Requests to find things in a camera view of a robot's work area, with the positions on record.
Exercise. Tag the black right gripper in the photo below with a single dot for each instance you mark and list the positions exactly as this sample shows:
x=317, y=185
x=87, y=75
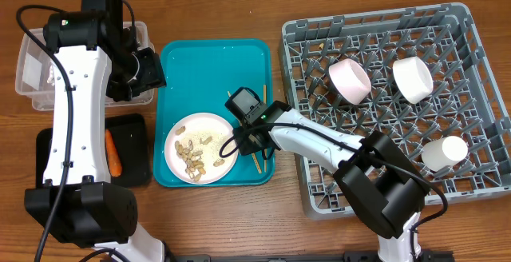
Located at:
x=251, y=145

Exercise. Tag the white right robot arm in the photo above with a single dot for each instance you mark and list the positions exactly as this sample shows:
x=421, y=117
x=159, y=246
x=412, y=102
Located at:
x=379, y=182

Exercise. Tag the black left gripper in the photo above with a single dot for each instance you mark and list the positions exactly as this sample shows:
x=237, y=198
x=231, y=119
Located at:
x=153, y=75

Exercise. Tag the pink plate with food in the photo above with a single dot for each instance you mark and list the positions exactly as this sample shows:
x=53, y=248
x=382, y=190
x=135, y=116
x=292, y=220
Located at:
x=193, y=145

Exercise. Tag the black tray bin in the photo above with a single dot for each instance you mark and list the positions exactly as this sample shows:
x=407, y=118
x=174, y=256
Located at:
x=130, y=138

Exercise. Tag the grey dishwasher rack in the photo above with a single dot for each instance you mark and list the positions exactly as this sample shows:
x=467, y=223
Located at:
x=465, y=101

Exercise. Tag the teal plastic tray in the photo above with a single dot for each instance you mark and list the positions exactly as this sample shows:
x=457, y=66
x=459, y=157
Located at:
x=198, y=74

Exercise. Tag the orange carrot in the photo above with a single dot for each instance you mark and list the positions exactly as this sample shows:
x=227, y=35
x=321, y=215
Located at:
x=113, y=159

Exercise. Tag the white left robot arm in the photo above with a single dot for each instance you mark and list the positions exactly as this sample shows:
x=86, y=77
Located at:
x=94, y=58

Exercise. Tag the white bowl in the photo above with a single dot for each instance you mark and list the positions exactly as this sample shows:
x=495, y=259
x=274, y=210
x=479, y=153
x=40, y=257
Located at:
x=413, y=79

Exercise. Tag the white cup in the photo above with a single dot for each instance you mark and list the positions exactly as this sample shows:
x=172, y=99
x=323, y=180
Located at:
x=444, y=152

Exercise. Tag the pink bowl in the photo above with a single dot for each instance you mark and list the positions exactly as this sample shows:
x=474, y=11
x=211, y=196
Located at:
x=350, y=80

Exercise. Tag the clear plastic container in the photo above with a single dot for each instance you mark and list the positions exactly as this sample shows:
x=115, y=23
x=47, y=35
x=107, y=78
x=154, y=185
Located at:
x=33, y=72

